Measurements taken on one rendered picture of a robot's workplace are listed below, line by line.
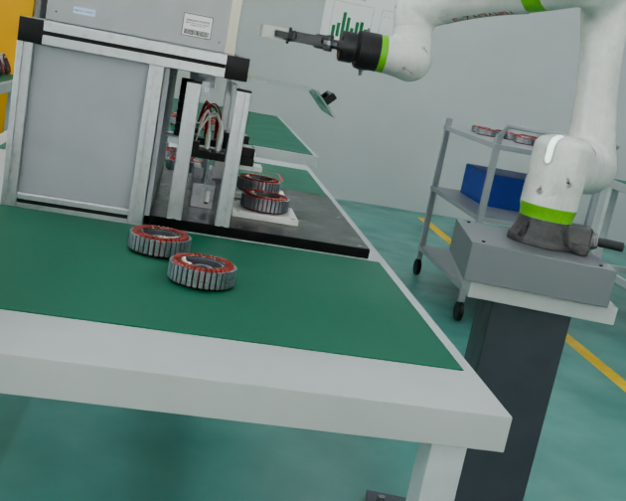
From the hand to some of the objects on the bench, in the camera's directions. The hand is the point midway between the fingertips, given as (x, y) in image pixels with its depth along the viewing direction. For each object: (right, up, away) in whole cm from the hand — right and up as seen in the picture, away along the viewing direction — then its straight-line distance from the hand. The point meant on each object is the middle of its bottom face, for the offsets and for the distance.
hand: (274, 32), depth 208 cm
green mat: (-18, -56, -64) cm, 87 cm away
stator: (-2, -44, -10) cm, 45 cm away
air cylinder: (-16, -43, -12) cm, 47 cm away
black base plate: (-6, -44, +2) cm, 44 cm away
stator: (-5, -38, +13) cm, 40 cm away
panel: (-28, -38, -3) cm, 48 cm away
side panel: (-39, -46, -36) cm, 70 cm away
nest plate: (-2, -45, -10) cm, 46 cm away
